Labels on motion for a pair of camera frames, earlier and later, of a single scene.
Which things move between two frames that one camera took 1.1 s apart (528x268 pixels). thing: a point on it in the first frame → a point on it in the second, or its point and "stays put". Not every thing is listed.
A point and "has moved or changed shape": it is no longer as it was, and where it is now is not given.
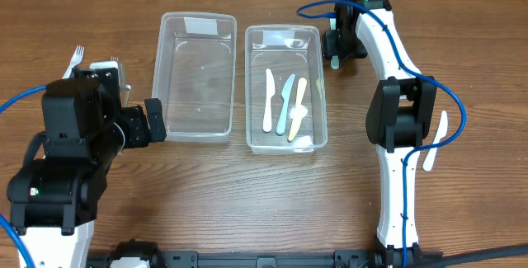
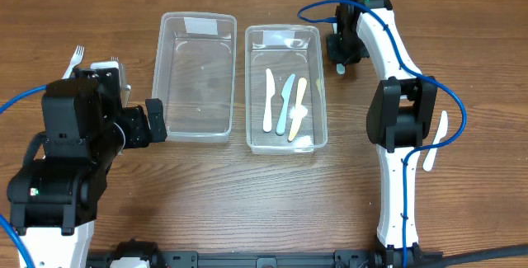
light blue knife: (334, 61) has moved or changed shape
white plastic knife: (429, 162) stays put
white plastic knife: (270, 91) stays put
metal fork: (120, 67) stays put
